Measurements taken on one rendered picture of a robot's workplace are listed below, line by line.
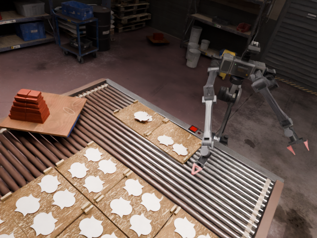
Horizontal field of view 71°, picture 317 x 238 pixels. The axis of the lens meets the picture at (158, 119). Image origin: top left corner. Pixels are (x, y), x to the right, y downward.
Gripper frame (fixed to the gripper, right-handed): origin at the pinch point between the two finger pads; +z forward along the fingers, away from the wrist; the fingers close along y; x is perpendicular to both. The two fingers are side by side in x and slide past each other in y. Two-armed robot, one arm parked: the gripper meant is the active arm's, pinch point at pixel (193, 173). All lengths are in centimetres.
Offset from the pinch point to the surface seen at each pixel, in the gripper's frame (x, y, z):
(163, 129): -45, -34, -12
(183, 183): -1.1, -4.8, 11.0
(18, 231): -55, 55, 78
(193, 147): -13.1, -31.0, -15.4
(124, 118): -80, -28, 1
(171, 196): -2.9, 5.6, 21.6
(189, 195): 6.7, -0.3, 14.1
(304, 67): 57, -381, -315
